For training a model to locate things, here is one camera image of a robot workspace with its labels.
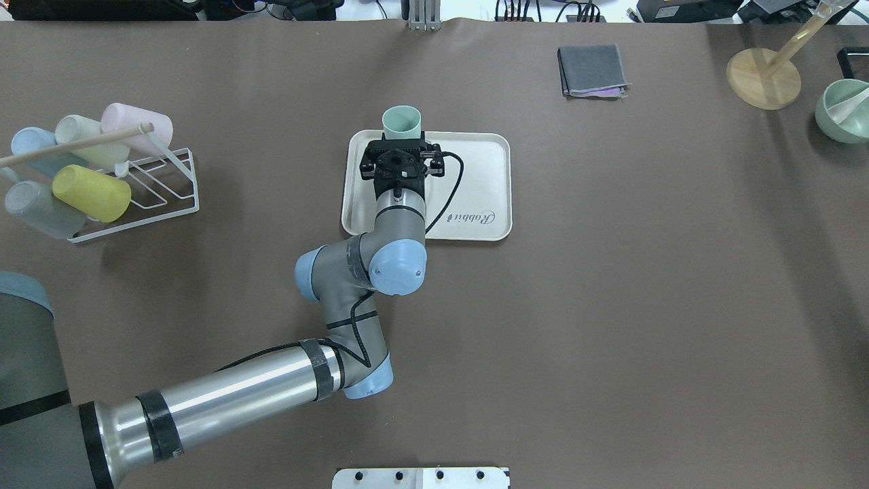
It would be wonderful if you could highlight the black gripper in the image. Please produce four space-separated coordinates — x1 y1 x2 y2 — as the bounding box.
359 134 446 198

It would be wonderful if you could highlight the green plastic cup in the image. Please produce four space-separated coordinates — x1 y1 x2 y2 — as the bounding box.
381 105 423 140

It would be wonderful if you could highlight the cream rabbit tray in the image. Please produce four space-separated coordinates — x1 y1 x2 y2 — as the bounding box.
341 129 513 242

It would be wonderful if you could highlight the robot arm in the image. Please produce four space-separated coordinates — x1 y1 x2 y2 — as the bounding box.
1 136 447 488

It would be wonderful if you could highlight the pink plastic cup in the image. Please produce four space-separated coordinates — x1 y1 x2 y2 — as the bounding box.
100 103 174 157

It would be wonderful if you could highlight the pale cream plastic cup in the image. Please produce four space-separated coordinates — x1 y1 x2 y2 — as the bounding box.
54 114 130 170

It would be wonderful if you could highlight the yellow plastic cup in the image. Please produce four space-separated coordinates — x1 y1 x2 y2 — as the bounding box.
52 165 132 223

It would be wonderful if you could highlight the grey plastic cup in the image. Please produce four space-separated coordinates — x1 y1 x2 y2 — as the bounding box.
4 181 88 240

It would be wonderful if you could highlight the light blue plastic cup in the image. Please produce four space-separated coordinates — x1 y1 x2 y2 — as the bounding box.
10 127 89 179

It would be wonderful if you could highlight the wooden cup stand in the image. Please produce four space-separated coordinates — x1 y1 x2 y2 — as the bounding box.
725 1 854 111

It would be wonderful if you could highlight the folded grey cloth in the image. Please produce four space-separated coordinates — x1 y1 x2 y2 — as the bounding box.
557 43 630 99

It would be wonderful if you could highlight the white ceramic spoon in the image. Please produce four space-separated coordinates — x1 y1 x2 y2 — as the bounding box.
830 87 869 124

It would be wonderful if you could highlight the green bowl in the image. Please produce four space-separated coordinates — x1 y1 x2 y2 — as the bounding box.
814 79 868 143

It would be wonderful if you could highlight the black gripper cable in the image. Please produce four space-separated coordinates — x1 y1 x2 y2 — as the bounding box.
424 152 465 235

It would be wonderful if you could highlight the aluminium frame post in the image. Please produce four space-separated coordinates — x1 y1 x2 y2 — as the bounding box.
401 0 441 31

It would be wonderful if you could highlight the white wire cup rack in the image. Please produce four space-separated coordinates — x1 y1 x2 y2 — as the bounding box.
68 130 200 242

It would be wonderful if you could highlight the wooden rack handle rod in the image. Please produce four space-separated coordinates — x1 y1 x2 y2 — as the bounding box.
1 123 155 168

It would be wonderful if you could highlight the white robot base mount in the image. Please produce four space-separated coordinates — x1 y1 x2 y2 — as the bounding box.
331 467 511 488

